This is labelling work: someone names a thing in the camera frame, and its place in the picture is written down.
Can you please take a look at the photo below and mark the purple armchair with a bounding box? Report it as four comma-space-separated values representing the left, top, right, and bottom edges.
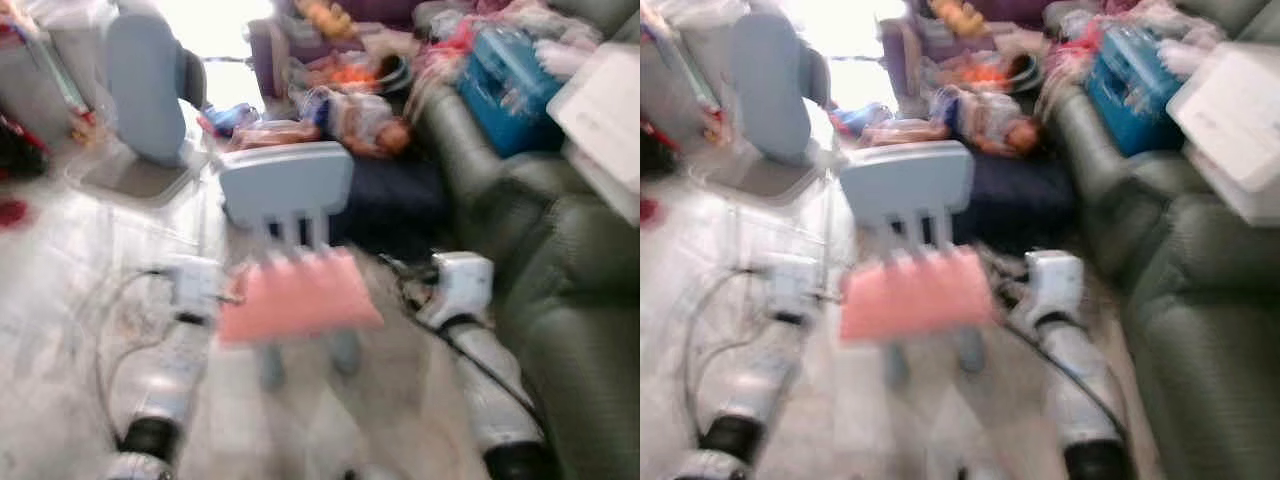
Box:
880, 0, 1051, 96
248, 0, 421, 96

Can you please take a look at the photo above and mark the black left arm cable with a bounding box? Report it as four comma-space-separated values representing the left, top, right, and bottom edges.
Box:
93, 265, 171, 446
682, 265, 771, 446

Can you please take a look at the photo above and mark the blue plastic bag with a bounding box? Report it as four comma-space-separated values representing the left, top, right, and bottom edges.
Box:
458, 28, 566, 158
1083, 25, 1186, 158

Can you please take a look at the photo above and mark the white plastic box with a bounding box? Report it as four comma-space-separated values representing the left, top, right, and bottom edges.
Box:
547, 42, 641, 226
1168, 42, 1280, 226

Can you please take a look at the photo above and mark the light blue plastic child chair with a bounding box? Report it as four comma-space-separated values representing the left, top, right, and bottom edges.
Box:
218, 142, 363, 393
840, 142, 986, 391

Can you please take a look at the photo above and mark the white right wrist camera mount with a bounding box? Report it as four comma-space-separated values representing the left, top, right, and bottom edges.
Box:
1022, 250, 1084, 326
430, 252, 494, 326

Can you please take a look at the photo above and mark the grey blue padded folding chair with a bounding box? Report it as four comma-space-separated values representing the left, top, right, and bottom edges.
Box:
65, 12, 211, 208
700, 12, 831, 206

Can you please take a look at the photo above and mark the dark blue mattress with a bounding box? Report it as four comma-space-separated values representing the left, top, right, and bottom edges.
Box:
965, 150, 1081, 256
330, 155, 453, 261

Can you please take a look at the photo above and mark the green upholstered sofa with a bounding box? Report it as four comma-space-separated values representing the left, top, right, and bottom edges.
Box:
1040, 0, 1280, 480
408, 0, 641, 480

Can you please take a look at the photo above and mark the bumpy plush pillow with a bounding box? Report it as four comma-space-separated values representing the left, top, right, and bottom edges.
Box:
218, 248, 384, 346
840, 247, 998, 344

